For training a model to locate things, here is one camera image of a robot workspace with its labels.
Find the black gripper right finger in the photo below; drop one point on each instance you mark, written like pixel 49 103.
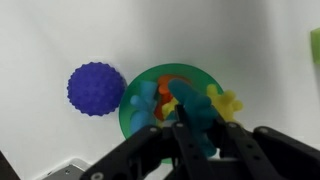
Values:
pixel 266 153

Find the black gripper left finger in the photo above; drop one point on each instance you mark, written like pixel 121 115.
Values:
pixel 156 153

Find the teal rubbery toy figure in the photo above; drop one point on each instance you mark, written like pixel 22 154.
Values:
pixel 196 106

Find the light blue toy figure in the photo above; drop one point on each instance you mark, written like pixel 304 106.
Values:
pixel 144 106

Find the orange toy figure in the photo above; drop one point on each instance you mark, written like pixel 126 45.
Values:
pixel 164 90

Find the light green toy block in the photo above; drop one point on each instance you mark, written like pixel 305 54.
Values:
pixel 316 45

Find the green plastic bowl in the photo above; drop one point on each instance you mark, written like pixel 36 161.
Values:
pixel 190 71

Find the blue spiky rubber ball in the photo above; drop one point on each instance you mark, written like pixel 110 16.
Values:
pixel 96 89

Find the grey metal mounting plate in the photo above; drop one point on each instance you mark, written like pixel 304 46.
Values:
pixel 65 171

